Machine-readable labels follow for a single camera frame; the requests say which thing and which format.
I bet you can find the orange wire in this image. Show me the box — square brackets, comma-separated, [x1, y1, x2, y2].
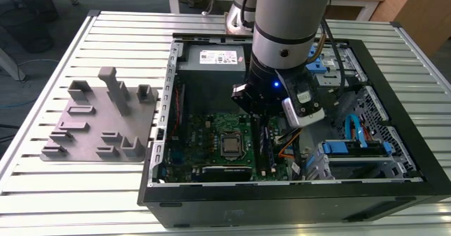
[277, 133, 304, 159]

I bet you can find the metal drive cage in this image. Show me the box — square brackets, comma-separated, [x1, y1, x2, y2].
[305, 42, 366, 105]

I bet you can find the black cable with copper end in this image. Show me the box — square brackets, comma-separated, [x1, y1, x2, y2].
[305, 29, 326, 62]

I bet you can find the black camera cable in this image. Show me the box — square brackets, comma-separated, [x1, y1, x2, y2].
[318, 19, 348, 107]

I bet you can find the green motherboard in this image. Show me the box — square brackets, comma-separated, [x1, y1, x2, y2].
[165, 111, 300, 183]

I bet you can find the blue drive bay latch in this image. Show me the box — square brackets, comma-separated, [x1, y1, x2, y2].
[305, 43, 328, 74]

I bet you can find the black wire bundle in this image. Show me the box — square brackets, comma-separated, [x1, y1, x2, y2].
[276, 84, 364, 144]

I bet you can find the black RAM slot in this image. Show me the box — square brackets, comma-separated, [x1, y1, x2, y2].
[252, 119, 265, 176]

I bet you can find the grey parts rack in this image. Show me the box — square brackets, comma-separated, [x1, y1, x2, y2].
[38, 66, 161, 164]

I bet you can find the silver CPU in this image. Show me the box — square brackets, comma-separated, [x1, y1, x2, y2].
[220, 137, 240, 152]

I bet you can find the black open PC case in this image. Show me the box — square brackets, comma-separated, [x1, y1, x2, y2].
[136, 31, 451, 229]

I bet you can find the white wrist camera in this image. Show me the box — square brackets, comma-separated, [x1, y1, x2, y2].
[273, 68, 325, 128]

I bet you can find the wooden cabinet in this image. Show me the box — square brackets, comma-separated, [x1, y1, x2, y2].
[369, 0, 451, 60]

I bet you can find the black graphics card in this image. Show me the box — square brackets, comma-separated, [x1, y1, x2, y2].
[201, 164, 254, 183]

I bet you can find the blue floor cable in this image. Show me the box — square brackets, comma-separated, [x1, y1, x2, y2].
[15, 58, 62, 68]

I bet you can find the RAM stick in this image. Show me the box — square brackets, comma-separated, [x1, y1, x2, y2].
[258, 125, 273, 168]

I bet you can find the grey power supply unit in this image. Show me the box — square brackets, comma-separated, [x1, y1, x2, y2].
[174, 44, 253, 115]

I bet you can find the hard disk in blue carrier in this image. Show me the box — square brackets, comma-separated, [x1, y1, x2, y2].
[321, 139, 392, 157]

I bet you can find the blue flat wire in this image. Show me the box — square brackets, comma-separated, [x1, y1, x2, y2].
[342, 114, 369, 148]

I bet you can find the CPU socket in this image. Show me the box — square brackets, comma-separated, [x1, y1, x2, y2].
[217, 130, 245, 162]

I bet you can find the thin red wire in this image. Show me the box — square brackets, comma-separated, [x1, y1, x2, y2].
[170, 81, 185, 139]

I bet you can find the metal disk bay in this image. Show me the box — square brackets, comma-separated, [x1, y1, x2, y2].
[304, 138, 418, 180]

